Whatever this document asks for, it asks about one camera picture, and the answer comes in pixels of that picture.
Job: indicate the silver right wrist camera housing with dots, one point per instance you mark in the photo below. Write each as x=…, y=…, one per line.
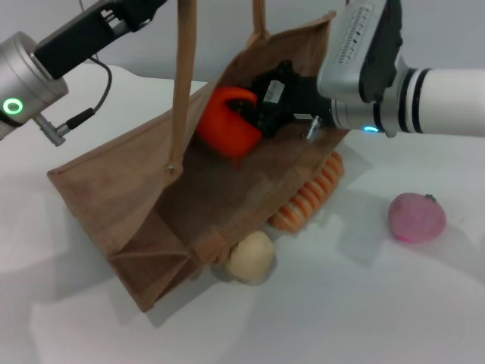
x=352, y=49

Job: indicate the orange toy fruit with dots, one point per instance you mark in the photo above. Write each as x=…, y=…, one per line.
x=223, y=129

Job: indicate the beige round toy fruit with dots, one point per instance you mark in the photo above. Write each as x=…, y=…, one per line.
x=252, y=256

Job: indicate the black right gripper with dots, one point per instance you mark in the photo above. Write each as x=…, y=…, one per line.
x=299, y=98

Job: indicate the brown jute handbag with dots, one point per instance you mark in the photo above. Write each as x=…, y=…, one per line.
x=113, y=189

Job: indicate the orange striped toy bread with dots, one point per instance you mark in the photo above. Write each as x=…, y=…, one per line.
x=314, y=189

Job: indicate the silver right wrist plug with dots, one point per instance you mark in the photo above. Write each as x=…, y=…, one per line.
x=313, y=128

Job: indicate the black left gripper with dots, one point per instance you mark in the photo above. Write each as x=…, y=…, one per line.
x=83, y=38

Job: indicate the pink toy peach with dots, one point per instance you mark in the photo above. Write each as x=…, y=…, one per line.
x=417, y=218

